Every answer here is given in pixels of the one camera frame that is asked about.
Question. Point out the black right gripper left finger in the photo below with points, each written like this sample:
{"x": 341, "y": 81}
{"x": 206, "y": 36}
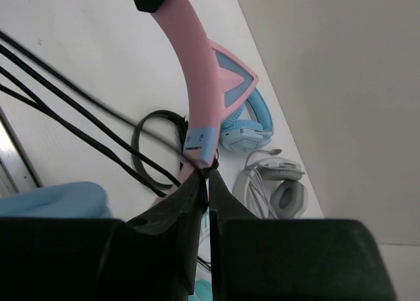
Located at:
{"x": 169, "y": 234}

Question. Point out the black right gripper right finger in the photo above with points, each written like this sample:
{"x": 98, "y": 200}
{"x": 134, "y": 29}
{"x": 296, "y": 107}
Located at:
{"x": 228, "y": 217}

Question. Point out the pink blue cat-ear headphones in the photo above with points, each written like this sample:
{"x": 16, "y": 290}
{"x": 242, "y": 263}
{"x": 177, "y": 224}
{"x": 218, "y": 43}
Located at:
{"x": 120, "y": 64}

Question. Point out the light blue over-ear headphones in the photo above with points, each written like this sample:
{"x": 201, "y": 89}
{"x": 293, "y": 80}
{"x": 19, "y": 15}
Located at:
{"x": 244, "y": 136}

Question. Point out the small black on-ear headphones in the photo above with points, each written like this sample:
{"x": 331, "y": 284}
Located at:
{"x": 170, "y": 126}

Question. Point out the white teal cat-ear headphones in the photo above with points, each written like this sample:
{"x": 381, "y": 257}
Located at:
{"x": 203, "y": 284}

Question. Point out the white grey gaming headset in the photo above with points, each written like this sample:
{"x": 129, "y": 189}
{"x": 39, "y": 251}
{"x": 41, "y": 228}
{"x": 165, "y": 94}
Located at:
{"x": 270, "y": 187}

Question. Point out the aluminium front rail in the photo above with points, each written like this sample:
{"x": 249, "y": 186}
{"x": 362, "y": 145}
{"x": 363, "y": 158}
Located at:
{"x": 17, "y": 172}

